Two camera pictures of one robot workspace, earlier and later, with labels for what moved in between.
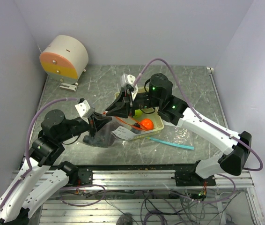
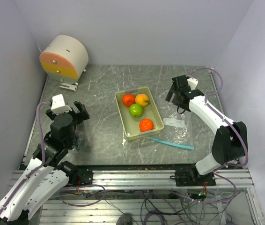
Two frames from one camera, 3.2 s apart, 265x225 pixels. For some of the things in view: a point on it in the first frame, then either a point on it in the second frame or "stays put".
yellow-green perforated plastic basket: (144, 121) stays put
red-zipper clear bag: (109, 126) to (81, 137)
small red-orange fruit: (147, 123) stays put
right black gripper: (122, 106) to (170, 94)
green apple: (138, 113) stays put
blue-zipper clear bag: (175, 135) stays put
